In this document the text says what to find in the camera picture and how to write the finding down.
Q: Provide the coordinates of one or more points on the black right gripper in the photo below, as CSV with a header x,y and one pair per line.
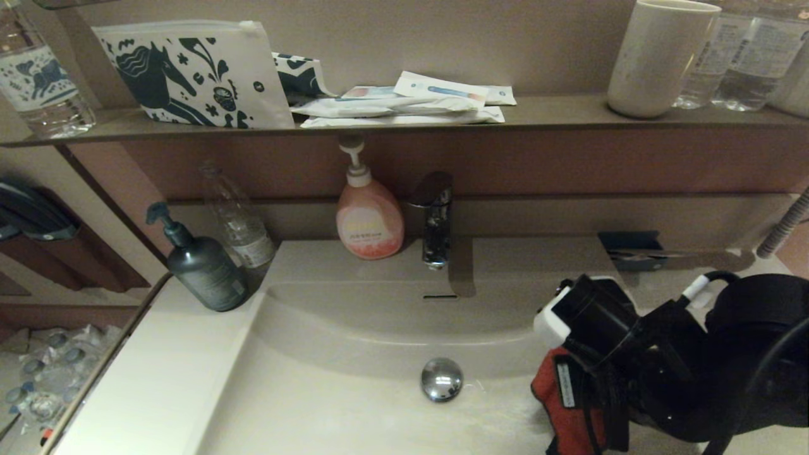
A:
x,y
603,411

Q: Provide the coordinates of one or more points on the orange microfibre cleaning cloth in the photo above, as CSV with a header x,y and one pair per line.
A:
x,y
572,433

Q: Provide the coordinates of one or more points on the chrome sink faucet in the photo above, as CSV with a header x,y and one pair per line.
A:
x,y
436,221

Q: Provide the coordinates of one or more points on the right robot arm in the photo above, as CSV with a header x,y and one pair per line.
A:
x,y
727,366

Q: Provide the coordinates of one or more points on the white wash basin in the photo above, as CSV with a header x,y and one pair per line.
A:
x,y
303,392

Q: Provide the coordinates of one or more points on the chrome drain stopper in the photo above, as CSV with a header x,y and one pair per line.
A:
x,y
442,379

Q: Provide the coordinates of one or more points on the dark blue small box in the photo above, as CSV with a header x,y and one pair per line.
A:
x,y
624,243

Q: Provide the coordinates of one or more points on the pink soap pump bottle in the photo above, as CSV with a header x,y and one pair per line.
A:
x,y
368,221

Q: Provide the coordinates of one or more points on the small white sachet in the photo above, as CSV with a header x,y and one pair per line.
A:
x,y
501,95

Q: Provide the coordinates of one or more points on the flat white plastic packet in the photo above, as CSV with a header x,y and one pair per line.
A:
x,y
442,117

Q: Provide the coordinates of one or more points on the clear water bottle white label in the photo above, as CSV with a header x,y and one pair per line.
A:
x,y
703,76
756,63

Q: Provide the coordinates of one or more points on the beige ceramic cup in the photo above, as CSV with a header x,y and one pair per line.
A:
x,y
794,91
658,63

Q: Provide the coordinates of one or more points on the white toothbrush packet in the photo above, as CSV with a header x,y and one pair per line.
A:
x,y
442,88

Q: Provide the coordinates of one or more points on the long white plastic packet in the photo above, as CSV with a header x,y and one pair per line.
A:
x,y
354,107

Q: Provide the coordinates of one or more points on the white packet with orange print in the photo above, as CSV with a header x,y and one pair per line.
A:
x,y
370,92

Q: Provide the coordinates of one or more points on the clear empty plastic bottle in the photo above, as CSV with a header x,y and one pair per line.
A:
x,y
241,227

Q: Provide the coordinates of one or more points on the dark green pump bottle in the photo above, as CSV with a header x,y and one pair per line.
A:
x,y
203,272

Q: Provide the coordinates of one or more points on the small horse print pouch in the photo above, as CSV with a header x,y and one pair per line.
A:
x,y
302,77

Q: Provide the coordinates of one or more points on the large horse print zip pouch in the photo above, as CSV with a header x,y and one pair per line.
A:
x,y
249,63

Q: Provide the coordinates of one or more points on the brown wooden side shelf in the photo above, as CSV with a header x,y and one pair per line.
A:
x,y
107,265

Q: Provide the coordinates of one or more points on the shrink-wrapped bottle pack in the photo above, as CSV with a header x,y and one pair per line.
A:
x,y
50,373

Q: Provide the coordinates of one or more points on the dark blue bag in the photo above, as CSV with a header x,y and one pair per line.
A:
x,y
31,212

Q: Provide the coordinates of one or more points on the water bottle blue print label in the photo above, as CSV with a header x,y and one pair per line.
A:
x,y
41,82

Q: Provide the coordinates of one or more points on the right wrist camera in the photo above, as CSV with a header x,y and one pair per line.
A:
x,y
588,316

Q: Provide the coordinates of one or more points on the brown wall shelf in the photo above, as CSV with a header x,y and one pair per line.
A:
x,y
569,112

